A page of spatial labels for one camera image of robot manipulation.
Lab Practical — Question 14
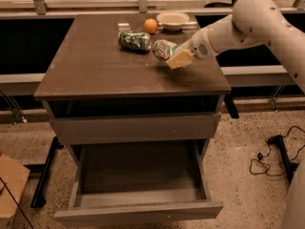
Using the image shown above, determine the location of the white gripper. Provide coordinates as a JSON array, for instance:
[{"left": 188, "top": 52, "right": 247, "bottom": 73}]
[{"left": 166, "top": 28, "right": 219, "bottom": 70}]

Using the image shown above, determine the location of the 7up can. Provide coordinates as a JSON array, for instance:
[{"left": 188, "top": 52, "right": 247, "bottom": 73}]
[{"left": 152, "top": 39, "right": 177, "bottom": 61}]

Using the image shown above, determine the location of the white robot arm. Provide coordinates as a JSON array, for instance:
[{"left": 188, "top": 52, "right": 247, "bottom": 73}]
[{"left": 168, "top": 0, "right": 305, "bottom": 229}]

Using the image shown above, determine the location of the crushed green soda can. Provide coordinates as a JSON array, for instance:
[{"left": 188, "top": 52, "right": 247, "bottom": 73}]
[{"left": 118, "top": 31, "right": 151, "bottom": 52}]

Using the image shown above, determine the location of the grey drawer cabinet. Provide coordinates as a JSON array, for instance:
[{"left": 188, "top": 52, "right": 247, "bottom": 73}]
[{"left": 34, "top": 14, "right": 231, "bottom": 153}]

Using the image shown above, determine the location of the closed grey top drawer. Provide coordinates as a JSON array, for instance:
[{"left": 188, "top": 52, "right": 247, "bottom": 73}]
[{"left": 51, "top": 113, "right": 220, "bottom": 145}]

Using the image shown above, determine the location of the open middle drawer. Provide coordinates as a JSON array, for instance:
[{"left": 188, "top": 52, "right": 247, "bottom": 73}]
[{"left": 55, "top": 140, "right": 223, "bottom": 228}]

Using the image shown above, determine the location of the white bowl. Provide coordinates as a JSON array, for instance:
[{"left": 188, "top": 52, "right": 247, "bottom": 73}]
[{"left": 156, "top": 11, "right": 190, "bottom": 31}]

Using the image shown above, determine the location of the orange fruit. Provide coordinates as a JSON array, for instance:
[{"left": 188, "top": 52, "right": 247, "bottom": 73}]
[{"left": 144, "top": 18, "right": 158, "bottom": 34}]

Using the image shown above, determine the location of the black table leg right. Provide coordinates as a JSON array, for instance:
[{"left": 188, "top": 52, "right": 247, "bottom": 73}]
[{"left": 267, "top": 135, "right": 298, "bottom": 183}]

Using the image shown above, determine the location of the black table leg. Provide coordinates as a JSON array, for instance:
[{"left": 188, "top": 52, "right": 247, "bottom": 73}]
[
  {"left": 267, "top": 135, "right": 298, "bottom": 183},
  {"left": 30, "top": 136, "right": 63, "bottom": 208}
]

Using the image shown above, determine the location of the black table leg left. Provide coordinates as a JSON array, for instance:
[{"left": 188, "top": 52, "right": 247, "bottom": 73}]
[{"left": 30, "top": 136, "right": 63, "bottom": 208}]

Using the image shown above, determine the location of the cardboard box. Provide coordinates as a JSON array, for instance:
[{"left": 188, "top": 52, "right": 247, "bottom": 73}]
[{"left": 0, "top": 154, "right": 30, "bottom": 229}]

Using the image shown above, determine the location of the black cable on floor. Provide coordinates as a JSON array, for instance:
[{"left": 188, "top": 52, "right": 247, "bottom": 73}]
[{"left": 249, "top": 125, "right": 305, "bottom": 177}]

